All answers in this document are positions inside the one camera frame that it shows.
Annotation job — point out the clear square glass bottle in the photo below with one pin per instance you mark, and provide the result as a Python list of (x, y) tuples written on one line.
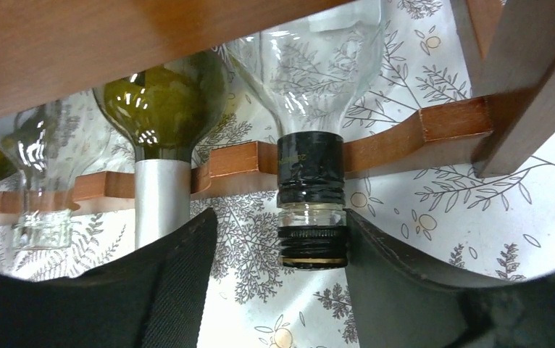
[(51, 145)]

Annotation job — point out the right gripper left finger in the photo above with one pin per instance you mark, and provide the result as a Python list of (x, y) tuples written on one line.
[(152, 297)]

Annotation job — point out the clear bottle black cap front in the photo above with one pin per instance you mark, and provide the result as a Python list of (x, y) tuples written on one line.
[(307, 73)]

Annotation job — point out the green wine bottle silver neck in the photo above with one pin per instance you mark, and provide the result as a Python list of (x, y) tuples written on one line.
[(164, 112)]

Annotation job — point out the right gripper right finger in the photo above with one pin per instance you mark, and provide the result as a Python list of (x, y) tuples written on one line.
[(403, 297)]

